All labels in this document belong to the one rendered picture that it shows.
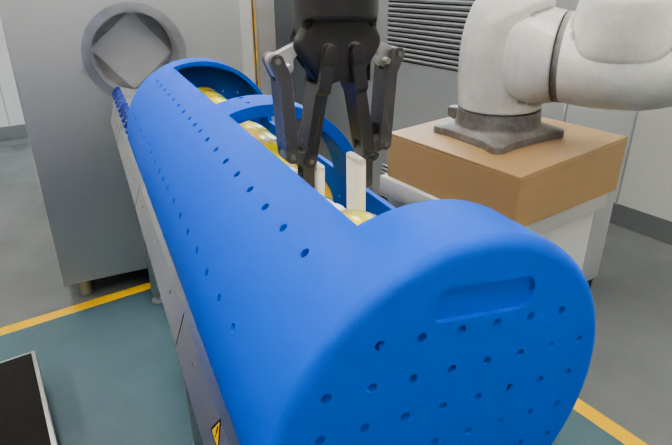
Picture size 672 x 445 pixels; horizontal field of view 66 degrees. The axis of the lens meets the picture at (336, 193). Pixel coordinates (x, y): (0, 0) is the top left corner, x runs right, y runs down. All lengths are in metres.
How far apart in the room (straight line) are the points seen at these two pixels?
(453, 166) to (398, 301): 0.65
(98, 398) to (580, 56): 1.86
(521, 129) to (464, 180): 0.14
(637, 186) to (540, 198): 2.49
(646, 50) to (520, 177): 0.25
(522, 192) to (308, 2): 0.53
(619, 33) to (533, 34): 0.13
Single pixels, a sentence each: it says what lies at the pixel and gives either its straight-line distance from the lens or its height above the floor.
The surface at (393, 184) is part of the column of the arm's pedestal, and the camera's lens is 1.06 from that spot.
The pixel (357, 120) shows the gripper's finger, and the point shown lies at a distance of 0.49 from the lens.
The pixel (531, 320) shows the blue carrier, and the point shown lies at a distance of 0.40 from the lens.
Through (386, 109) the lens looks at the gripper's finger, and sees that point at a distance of 0.50.
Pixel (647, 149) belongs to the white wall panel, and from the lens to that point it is 3.33.
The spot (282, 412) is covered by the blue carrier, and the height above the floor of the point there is 1.15.
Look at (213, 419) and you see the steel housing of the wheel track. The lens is 0.70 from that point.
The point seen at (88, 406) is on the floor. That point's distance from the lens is 2.13.
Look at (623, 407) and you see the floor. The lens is 2.19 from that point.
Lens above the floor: 1.38
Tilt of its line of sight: 23 degrees down
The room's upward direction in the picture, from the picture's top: straight up
